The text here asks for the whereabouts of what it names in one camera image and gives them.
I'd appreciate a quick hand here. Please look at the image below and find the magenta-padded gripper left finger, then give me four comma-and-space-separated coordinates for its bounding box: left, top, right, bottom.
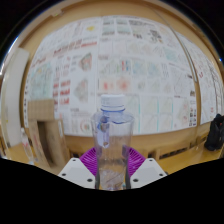
57, 146, 99, 191

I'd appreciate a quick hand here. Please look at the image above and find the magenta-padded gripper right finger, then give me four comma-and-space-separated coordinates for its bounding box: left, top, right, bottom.
125, 146, 168, 191

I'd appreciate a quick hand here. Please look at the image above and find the clear plastic water bottle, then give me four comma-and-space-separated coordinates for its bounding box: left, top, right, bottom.
90, 93, 135, 192

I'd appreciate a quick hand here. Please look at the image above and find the small red-labelled plastic bottle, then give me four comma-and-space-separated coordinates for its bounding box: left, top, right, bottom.
20, 127, 35, 166

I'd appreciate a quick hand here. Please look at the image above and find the brown cardboard box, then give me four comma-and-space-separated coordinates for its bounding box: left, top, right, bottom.
27, 98, 71, 168

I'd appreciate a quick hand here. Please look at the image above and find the black bag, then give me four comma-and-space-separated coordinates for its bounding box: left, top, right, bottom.
203, 113, 224, 152

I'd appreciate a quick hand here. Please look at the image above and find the white standing air conditioner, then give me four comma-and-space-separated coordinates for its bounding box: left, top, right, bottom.
0, 47, 30, 148

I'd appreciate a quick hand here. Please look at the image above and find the printed paper wall poster display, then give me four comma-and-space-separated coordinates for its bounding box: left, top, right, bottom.
174, 31, 224, 125
23, 14, 198, 137

